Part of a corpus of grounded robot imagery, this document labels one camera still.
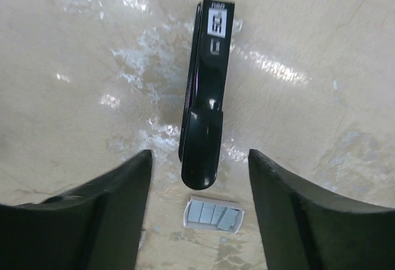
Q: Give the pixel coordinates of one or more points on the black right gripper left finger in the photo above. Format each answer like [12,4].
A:
[96,225]

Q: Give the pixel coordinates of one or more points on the black stapler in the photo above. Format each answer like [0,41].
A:
[202,122]

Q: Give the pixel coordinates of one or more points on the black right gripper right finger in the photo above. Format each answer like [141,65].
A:
[304,226]

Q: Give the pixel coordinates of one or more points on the staple tray with staples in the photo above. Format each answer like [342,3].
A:
[212,214]

